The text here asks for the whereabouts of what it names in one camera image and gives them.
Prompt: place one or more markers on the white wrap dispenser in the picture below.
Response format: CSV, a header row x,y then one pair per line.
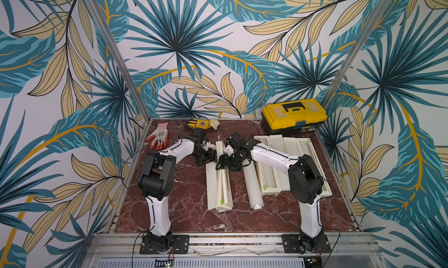
x,y
219,194
269,180

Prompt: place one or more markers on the white dispenser base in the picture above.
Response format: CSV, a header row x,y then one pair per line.
x,y
297,147

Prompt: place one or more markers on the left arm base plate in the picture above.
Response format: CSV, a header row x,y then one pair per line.
x,y
153,245

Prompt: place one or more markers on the aluminium front rail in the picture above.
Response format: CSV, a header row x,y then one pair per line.
x,y
234,244

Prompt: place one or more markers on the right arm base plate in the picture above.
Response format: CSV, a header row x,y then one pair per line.
x,y
302,244

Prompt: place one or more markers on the yellow black work glove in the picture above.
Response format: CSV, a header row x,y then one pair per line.
x,y
203,124

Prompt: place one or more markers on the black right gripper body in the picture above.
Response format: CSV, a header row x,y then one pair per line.
x,y
227,159

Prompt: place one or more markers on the yellow black toolbox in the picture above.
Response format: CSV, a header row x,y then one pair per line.
x,y
293,117

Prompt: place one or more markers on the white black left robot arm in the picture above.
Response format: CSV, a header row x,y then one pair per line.
x,y
157,180

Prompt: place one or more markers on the red white work glove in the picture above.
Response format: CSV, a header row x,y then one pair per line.
x,y
158,139

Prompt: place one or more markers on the plastic wrap roll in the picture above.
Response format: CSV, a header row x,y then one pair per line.
x,y
253,188

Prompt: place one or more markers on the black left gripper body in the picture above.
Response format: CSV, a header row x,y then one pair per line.
x,y
206,156

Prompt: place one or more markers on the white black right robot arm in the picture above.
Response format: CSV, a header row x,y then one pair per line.
x,y
306,182

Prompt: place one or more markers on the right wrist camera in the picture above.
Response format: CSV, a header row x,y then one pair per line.
x,y
228,150

